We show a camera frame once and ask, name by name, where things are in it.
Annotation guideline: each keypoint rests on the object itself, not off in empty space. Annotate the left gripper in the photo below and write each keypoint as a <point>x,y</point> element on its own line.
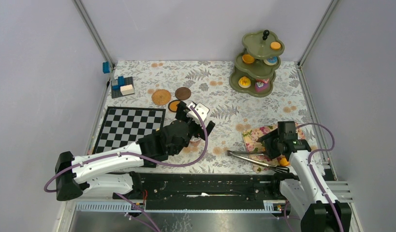
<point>200,132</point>

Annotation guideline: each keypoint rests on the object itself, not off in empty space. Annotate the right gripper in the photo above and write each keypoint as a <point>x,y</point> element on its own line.
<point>267,138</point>

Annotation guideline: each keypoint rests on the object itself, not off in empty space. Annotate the metal tongs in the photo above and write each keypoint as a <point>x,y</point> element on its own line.
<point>245,156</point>

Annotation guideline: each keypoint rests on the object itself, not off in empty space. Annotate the purple candy packet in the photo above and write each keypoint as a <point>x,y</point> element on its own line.
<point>261,87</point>

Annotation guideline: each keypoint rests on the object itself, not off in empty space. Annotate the pink strawberry cake slice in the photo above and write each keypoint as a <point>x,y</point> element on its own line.
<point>264,81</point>

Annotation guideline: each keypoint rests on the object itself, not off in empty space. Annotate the yellow frosted donut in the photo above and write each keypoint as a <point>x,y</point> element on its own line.
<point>244,82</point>

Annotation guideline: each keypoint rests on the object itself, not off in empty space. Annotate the blue frosted donut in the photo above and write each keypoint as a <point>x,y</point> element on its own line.
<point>271,61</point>

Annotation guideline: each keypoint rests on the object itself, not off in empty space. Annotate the round orange biscuit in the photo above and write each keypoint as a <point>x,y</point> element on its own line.
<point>275,46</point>

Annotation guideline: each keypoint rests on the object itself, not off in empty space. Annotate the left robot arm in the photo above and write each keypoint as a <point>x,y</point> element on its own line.
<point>95,175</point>

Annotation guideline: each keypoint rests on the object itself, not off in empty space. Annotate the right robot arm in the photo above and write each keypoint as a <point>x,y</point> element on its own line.
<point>310,197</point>

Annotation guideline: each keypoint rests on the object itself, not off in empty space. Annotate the small orange cookie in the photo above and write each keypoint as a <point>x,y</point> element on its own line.
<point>284,162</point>

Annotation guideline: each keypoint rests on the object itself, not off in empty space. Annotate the black orange face coaster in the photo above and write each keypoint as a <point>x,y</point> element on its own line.
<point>173,105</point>

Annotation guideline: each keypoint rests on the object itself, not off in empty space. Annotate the dark brown round coaster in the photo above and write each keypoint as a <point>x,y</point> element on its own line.
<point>183,93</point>

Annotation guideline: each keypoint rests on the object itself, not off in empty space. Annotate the floral snack tray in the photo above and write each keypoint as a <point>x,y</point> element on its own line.
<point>250,138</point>

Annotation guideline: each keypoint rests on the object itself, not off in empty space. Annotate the floral tablecloth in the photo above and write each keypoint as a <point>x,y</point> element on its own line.
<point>232,112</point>

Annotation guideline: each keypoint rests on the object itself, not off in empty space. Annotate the black white chessboard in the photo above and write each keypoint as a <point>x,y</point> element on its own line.
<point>124,125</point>

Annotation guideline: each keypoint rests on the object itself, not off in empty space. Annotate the green three-tier serving stand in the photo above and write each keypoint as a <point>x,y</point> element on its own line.
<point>257,44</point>

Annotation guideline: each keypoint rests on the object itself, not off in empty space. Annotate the toy block set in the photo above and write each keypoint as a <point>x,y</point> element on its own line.
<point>122,86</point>

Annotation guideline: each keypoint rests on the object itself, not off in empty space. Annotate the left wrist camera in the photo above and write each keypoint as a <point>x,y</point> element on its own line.
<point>200,109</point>

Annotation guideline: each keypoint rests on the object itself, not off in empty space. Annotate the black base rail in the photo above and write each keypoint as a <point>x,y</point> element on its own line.
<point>207,191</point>

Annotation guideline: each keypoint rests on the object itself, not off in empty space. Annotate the blue clip on frame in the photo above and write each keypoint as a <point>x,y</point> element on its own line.
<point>106,67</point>

